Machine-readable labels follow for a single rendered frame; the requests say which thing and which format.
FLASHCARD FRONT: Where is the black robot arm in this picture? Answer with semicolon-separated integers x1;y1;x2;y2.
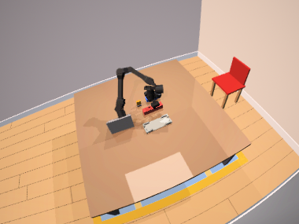
114;67;164;119

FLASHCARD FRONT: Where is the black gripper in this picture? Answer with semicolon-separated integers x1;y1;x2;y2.
144;91;160;109

